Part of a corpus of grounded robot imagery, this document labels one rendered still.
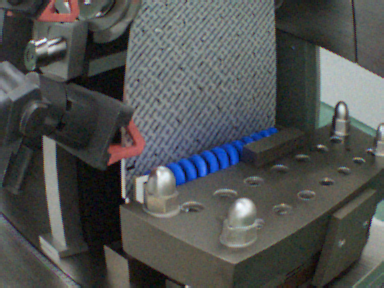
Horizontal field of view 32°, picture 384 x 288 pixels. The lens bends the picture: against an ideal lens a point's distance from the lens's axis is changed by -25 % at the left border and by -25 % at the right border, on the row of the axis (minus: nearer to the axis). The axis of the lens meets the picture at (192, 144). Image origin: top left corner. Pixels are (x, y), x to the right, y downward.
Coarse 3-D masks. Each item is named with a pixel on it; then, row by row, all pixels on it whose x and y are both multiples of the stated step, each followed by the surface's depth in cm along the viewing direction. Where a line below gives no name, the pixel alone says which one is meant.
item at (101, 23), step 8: (120, 0) 81; (128, 0) 80; (112, 8) 82; (120, 8) 81; (80, 16) 87; (104, 16) 83; (112, 16) 82; (120, 16) 82; (96, 24) 85; (104, 24) 84; (112, 24) 83
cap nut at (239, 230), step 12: (240, 204) 76; (252, 204) 76; (228, 216) 77; (240, 216) 76; (252, 216) 76; (228, 228) 76; (240, 228) 76; (252, 228) 76; (228, 240) 77; (240, 240) 76; (252, 240) 77
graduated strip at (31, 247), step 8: (0, 216) 101; (8, 224) 100; (16, 232) 98; (24, 240) 96; (32, 248) 95; (40, 256) 93; (48, 264) 92; (56, 264) 92; (56, 272) 90; (64, 272) 90; (64, 280) 88; (72, 280) 89
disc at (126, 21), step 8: (136, 0) 79; (128, 8) 81; (136, 8) 80; (128, 16) 81; (120, 24) 82; (128, 24) 81; (88, 32) 87; (96, 32) 86; (104, 32) 85; (112, 32) 84; (120, 32) 83; (96, 40) 86; (104, 40) 85; (112, 40) 84
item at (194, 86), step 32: (160, 32) 85; (192, 32) 88; (224, 32) 92; (256, 32) 96; (128, 64) 84; (160, 64) 87; (192, 64) 90; (224, 64) 94; (256, 64) 98; (128, 96) 85; (160, 96) 88; (192, 96) 92; (224, 96) 95; (256, 96) 99; (160, 128) 90; (192, 128) 93; (224, 128) 97; (256, 128) 101; (128, 160) 88; (160, 160) 91; (128, 192) 89
